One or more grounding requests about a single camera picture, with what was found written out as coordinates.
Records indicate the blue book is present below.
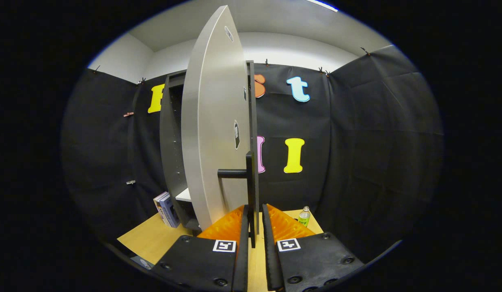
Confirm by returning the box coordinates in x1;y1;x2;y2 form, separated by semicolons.
159;194;181;228

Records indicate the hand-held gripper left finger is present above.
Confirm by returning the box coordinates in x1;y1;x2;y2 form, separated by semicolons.
151;204;250;292

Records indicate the beige shoe cabinet door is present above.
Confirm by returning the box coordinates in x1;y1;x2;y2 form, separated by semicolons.
181;5;258;249

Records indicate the black backdrop cloth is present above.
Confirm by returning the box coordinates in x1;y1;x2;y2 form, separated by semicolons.
61;45;444;260

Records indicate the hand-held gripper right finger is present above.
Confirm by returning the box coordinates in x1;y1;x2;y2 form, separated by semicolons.
262;204;365;292

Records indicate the long ceiling light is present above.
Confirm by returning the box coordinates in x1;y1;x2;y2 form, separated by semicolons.
306;0;338;12

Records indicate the dark grey shoe cabinet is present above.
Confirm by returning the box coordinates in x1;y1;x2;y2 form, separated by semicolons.
159;60;260;234

